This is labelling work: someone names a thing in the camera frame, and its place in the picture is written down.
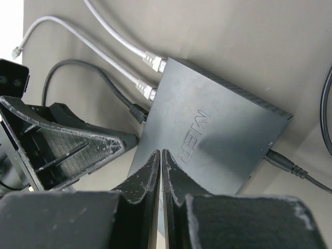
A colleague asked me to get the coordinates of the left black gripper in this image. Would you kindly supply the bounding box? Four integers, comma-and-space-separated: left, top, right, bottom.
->
1, 59, 139, 191

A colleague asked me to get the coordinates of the black network switch box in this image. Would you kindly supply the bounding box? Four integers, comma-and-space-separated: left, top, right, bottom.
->
129, 58, 292, 195

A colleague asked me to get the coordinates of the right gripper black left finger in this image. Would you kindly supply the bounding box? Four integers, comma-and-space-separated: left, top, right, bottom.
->
1, 150, 160, 248

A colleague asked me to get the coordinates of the black ethernet cable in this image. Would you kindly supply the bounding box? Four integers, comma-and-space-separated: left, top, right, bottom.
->
43, 59, 150, 127

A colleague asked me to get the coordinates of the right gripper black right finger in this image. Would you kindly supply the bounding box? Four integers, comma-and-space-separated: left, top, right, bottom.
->
161, 149, 326, 248

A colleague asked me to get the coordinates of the grey ethernet cable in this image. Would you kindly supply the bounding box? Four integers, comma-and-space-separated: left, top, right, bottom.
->
82, 0, 168, 74
11, 16, 158, 101

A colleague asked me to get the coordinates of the thin black power cord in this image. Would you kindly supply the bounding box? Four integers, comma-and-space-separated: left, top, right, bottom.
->
264, 64, 332, 194

